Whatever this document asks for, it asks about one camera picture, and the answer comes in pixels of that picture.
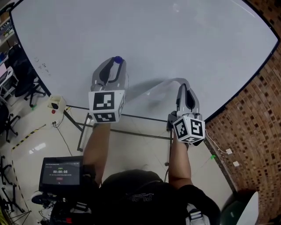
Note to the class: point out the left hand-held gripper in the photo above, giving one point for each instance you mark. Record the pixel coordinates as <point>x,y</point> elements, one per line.
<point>106,105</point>

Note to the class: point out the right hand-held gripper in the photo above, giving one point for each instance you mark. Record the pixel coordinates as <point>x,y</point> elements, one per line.
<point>189,129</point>

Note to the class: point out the blue round magnet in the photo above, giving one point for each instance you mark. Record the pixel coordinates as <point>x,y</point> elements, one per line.
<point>118,59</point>

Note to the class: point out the white whiteboard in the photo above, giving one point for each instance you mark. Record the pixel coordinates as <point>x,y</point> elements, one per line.
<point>153,44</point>

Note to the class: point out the person's left forearm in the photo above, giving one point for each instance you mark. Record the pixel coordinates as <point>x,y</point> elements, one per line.
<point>96,149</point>

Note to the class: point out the person's right forearm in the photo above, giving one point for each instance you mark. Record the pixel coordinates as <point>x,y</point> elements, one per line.
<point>180,164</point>

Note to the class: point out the cream box with red button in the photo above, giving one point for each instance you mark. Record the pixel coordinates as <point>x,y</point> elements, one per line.
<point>57,103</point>

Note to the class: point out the white power strip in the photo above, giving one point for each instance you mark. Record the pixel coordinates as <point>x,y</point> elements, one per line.
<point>55,124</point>

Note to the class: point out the black office chair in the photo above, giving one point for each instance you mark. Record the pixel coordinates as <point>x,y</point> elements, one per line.
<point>6,123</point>
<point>22,74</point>
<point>4,171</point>

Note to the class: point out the white desk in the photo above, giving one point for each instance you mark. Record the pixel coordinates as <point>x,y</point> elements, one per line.
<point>6,81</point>

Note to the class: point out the person's black shirt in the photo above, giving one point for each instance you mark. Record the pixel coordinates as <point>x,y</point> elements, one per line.
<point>142,197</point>

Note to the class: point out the black monitor screen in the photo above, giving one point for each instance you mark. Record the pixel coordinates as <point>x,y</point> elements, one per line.
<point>61,174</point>

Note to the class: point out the white storage shelving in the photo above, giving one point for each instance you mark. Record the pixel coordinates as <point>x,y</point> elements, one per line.
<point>6,28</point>

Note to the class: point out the white and green chair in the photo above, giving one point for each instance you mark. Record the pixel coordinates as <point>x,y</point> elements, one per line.
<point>248,208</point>

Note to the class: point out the person's dark shoe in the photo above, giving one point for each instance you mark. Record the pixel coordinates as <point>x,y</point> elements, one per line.
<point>37,197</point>

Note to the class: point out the black tripod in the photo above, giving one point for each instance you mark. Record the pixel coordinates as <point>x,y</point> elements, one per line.
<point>11,204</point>

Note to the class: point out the white wall socket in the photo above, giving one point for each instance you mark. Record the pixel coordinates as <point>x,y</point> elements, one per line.
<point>229,151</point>
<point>236,164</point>

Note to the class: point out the black camera rig mount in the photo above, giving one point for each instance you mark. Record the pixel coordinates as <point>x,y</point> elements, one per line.
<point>72,208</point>

